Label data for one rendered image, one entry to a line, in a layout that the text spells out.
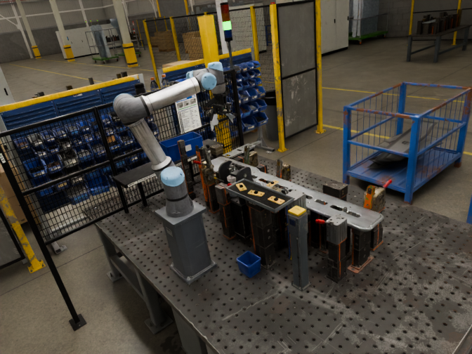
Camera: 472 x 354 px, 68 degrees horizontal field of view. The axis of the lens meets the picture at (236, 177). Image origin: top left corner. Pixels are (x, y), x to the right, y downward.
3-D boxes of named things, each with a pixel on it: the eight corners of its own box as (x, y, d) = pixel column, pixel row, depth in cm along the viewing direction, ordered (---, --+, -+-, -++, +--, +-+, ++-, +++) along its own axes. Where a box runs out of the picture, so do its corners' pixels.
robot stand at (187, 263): (188, 284, 193) (173, 225, 175) (169, 267, 208) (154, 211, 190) (217, 266, 204) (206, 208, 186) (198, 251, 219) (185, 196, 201)
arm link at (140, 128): (166, 193, 188) (109, 104, 160) (160, 182, 201) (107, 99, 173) (185, 181, 190) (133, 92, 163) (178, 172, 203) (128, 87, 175)
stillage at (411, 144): (396, 151, 474) (402, 81, 432) (461, 166, 415) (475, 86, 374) (342, 184, 412) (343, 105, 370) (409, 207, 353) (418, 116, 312)
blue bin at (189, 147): (204, 151, 281) (201, 135, 275) (170, 163, 268) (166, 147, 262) (195, 146, 294) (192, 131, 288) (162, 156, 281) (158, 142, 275)
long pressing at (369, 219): (389, 214, 179) (389, 211, 179) (365, 234, 167) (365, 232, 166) (221, 156, 277) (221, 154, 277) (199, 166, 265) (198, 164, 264)
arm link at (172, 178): (168, 201, 177) (162, 178, 171) (162, 191, 188) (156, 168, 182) (190, 194, 181) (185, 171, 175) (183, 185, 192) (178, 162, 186)
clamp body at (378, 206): (386, 241, 205) (390, 187, 189) (373, 254, 197) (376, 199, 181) (369, 234, 212) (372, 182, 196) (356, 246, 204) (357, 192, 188)
